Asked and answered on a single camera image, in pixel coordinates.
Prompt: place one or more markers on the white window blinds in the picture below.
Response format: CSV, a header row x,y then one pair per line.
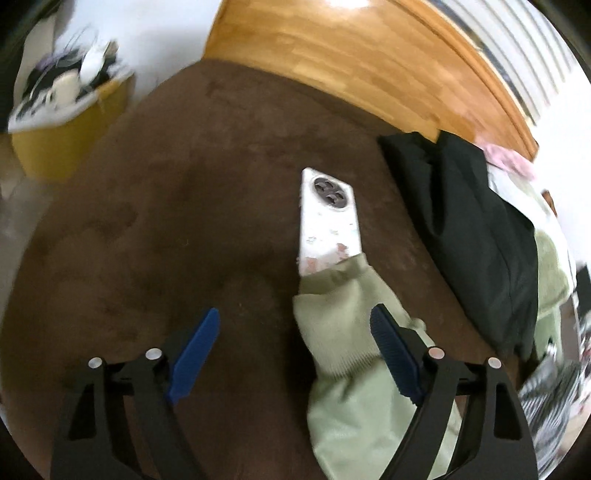
x,y
521,50

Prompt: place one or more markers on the black garment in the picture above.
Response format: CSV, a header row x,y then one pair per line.
x,y
471,221

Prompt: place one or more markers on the wooden headboard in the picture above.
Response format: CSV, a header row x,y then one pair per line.
x,y
369,60

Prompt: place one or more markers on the green zip jacket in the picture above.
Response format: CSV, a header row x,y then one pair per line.
x,y
341,332

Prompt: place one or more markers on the grey striped shirt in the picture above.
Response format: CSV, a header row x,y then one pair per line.
x,y
554,397

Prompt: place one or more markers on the pink cloth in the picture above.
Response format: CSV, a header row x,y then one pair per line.
x,y
508,159

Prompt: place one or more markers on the white cup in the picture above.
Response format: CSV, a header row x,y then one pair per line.
x,y
65,86

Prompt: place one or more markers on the white green floral pillow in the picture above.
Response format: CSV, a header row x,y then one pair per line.
x,y
549,258

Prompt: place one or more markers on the yellow basket with clutter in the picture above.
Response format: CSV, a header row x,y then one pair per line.
x,y
60,147

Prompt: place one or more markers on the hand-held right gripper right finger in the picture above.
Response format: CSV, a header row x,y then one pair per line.
x,y
397,355

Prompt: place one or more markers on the white smartphone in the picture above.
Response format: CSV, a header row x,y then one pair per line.
x,y
328,221

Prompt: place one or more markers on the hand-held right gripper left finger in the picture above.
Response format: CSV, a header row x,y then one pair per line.
x,y
194,355

